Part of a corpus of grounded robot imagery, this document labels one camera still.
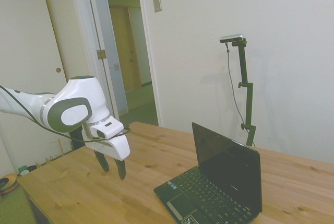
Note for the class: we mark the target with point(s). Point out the black jointed camera stand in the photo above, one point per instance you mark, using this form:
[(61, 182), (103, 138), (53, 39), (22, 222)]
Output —
[(246, 91)]

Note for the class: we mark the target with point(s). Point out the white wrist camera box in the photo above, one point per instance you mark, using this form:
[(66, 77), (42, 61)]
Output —
[(107, 128)]

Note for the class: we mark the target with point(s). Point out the white open door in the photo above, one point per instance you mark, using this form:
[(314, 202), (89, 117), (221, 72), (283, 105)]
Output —
[(109, 51)]

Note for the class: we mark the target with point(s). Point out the wooden rack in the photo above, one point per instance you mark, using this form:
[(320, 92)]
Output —
[(61, 148)]

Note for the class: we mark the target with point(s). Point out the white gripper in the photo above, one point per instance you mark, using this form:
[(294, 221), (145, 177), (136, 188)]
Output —
[(117, 147)]

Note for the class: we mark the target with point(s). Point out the brass door hinge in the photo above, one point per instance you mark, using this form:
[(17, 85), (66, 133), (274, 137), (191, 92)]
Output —
[(101, 54)]

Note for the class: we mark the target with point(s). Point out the silver camera on stand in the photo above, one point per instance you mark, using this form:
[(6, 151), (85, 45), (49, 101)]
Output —
[(232, 37)]

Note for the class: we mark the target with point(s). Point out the orange bowl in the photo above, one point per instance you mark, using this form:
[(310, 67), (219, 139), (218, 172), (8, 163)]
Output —
[(7, 182)]

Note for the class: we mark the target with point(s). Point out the metal door latch plate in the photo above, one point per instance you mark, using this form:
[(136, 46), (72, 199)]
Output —
[(115, 66)]

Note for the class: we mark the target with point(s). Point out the wooden hallway door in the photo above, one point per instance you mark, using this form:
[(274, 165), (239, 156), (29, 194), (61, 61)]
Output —
[(125, 51)]

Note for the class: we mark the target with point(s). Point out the metal wall switch plate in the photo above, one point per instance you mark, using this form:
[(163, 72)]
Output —
[(156, 2)]

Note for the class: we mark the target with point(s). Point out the black ASUS laptop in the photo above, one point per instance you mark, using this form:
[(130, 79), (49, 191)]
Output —
[(224, 161)]

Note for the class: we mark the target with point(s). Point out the green lidded cup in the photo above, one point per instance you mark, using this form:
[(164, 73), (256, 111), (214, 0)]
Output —
[(23, 170)]

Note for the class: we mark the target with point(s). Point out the white closet door with knob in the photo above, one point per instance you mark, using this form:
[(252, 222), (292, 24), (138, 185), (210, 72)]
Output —
[(68, 25)]

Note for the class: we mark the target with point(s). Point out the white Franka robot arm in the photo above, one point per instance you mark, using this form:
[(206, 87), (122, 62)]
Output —
[(78, 93)]

